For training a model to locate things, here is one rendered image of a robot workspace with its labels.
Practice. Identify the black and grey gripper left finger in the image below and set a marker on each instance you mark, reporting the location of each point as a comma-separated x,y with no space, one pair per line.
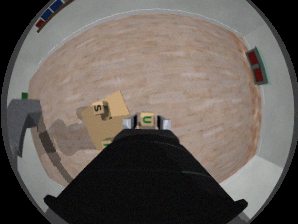
130,123

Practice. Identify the tan square mat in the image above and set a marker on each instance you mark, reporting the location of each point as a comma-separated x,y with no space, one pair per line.
109,124

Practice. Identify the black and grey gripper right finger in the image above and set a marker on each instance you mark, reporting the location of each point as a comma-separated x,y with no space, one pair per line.
163,123

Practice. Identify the small tan letter block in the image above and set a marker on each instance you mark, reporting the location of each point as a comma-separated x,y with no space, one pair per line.
107,141
146,119
100,107

